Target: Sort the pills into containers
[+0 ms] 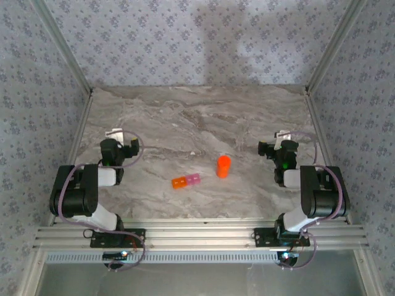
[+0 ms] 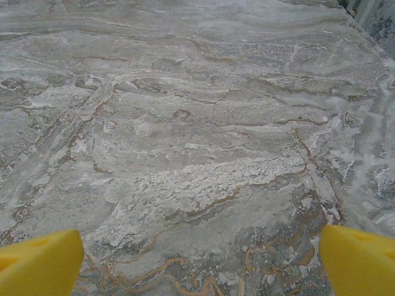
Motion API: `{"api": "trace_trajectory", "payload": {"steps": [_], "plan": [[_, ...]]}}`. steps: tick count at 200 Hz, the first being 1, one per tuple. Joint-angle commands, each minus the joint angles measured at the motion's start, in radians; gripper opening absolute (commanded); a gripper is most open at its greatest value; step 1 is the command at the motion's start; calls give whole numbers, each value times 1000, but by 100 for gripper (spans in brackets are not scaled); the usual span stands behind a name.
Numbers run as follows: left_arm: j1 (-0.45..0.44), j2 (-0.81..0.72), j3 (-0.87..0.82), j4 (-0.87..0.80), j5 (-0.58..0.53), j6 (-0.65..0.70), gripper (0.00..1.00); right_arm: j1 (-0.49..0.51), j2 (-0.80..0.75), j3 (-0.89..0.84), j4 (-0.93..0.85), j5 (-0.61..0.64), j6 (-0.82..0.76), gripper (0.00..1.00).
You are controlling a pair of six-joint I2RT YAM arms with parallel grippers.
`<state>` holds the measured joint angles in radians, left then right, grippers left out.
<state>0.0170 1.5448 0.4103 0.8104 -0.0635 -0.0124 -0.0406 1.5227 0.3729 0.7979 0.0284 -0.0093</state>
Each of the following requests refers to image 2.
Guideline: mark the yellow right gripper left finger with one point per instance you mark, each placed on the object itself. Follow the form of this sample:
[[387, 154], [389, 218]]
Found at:
[[37, 268]]

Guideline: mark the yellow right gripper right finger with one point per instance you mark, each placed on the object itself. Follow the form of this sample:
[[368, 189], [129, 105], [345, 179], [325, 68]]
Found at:
[[361, 265]]

